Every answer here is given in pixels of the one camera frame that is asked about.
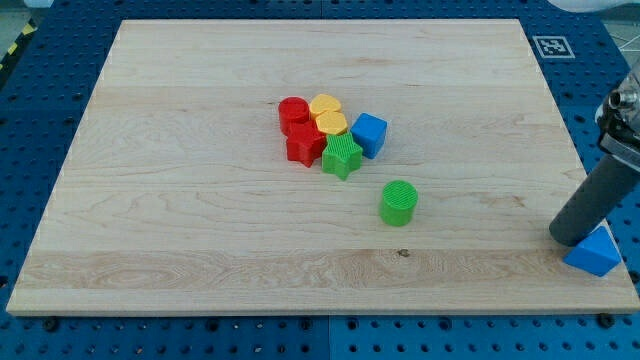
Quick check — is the red cylinder block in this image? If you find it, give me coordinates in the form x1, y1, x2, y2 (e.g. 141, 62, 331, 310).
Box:
278, 97, 310, 136

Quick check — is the green star block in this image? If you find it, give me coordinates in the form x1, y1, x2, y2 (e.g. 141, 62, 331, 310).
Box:
321, 132, 363, 181

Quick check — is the yellow heart block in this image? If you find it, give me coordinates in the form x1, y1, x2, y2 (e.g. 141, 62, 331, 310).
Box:
309, 94, 342, 119

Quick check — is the wooden board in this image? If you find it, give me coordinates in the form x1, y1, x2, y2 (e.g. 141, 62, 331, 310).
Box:
7, 19, 639, 316

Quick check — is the yellow hexagon block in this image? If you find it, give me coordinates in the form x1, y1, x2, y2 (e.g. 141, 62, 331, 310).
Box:
315, 112, 348, 135

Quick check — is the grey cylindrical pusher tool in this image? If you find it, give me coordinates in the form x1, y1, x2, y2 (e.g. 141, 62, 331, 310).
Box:
549, 154, 639, 247

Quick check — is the blue triangle block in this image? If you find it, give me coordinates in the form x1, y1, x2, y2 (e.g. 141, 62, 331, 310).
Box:
563, 226, 622, 277

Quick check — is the red star block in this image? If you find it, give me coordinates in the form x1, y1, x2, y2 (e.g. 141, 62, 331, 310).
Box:
286, 120, 327, 167

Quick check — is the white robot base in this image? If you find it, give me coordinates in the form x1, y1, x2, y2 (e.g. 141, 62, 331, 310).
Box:
548, 0, 639, 13

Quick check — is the green cylinder block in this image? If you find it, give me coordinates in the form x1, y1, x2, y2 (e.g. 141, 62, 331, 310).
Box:
379, 180, 419, 226

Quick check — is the fiducial marker tag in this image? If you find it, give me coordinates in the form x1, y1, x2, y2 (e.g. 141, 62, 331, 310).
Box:
533, 35, 575, 59

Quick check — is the blue cube block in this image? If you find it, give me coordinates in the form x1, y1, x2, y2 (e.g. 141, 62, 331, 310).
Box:
351, 113, 388, 159

